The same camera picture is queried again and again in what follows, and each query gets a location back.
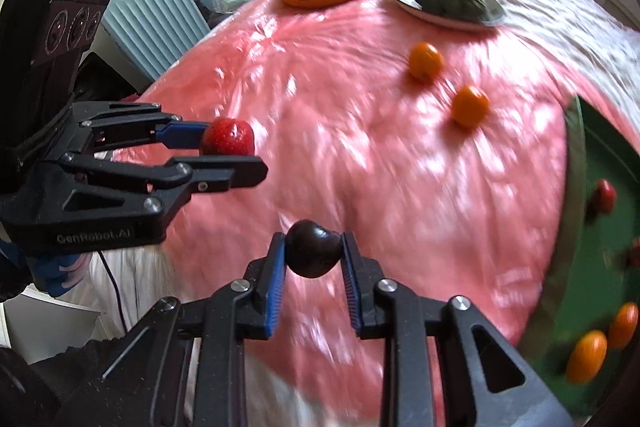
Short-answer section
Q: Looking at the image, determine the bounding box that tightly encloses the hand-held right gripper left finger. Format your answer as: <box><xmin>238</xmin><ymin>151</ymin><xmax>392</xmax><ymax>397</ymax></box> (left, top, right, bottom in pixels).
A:
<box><xmin>55</xmin><ymin>232</ymin><xmax>288</xmax><ymax>427</ymax></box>

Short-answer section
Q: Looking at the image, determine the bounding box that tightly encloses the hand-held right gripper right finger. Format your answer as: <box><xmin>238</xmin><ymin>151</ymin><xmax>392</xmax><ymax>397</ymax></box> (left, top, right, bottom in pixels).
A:
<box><xmin>341</xmin><ymin>232</ymin><xmax>576</xmax><ymax>427</ymax></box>

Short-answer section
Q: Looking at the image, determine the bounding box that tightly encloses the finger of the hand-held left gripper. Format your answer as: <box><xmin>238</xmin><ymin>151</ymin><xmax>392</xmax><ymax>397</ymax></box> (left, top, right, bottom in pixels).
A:
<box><xmin>70</xmin><ymin>101</ymin><xmax>211</xmax><ymax>148</ymax></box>
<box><xmin>45</xmin><ymin>154</ymin><xmax>269</xmax><ymax>220</ymax></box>

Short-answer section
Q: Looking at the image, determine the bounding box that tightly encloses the red apple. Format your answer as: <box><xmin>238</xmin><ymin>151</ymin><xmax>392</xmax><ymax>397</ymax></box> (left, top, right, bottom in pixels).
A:
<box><xmin>201</xmin><ymin>118</ymin><xmax>255</xmax><ymax>156</ymax></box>
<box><xmin>594</xmin><ymin>179</ymin><xmax>617</xmax><ymax>214</ymax></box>

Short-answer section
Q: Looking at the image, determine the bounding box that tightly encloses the dark purple plum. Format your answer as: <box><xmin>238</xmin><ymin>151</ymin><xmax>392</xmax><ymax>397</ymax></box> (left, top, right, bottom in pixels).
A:
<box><xmin>285</xmin><ymin>219</ymin><xmax>345</xmax><ymax>279</ymax></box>

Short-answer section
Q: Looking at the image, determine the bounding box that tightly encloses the orange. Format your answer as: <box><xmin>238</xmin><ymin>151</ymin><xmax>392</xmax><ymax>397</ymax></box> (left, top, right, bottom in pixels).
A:
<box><xmin>409</xmin><ymin>43</ymin><xmax>445</xmax><ymax>82</ymax></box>
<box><xmin>566</xmin><ymin>329</ymin><xmax>608</xmax><ymax>384</ymax></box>
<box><xmin>607</xmin><ymin>302</ymin><xmax>640</xmax><ymax>350</ymax></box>
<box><xmin>451</xmin><ymin>86</ymin><xmax>491</xmax><ymax>128</ymax></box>

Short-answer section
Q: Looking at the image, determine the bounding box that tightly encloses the green tray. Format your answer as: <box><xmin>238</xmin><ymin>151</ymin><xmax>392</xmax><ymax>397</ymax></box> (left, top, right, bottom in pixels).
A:
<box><xmin>520</xmin><ymin>94</ymin><xmax>640</xmax><ymax>418</ymax></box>

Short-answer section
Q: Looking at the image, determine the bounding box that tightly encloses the person's left hand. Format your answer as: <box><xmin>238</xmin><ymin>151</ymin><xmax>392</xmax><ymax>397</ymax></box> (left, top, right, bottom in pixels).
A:
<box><xmin>27</xmin><ymin>251</ymin><xmax>91</xmax><ymax>298</ymax></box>

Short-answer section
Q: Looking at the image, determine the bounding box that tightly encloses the light blue ribbed suitcase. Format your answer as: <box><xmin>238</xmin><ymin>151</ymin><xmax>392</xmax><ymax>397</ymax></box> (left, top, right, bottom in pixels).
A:
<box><xmin>100</xmin><ymin>0</ymin><xmax>211</xmax><ymax>80</ymax></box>

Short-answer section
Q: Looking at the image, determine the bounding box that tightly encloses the pink plastic sheet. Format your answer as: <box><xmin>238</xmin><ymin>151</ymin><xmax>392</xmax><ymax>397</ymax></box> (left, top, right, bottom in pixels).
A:
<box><xmin>135</xmin><ymin>0</ymin><xmax>601</xmax><ymax>418</ymax></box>

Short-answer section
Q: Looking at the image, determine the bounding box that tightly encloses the white box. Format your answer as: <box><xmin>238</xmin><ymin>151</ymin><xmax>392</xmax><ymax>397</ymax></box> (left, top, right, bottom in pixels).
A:
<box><xmin>0</xmin><ymin>292</ymin><xmax>101</xmax><ymax>349</ymax></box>

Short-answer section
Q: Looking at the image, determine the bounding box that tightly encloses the white plate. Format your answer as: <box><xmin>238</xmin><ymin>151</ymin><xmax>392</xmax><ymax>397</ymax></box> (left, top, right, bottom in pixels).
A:
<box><xmin>386</xmin><ymin>0</ymin><xmax>505</xmax><ymax>28</ymax></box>

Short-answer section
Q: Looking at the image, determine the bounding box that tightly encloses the black cable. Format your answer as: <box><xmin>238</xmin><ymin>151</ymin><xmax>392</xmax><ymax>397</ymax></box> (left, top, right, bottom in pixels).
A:
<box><xmin>97</xmin><ymin>249</ymin><xmax>127</xmax><ymax>334</ymax></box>

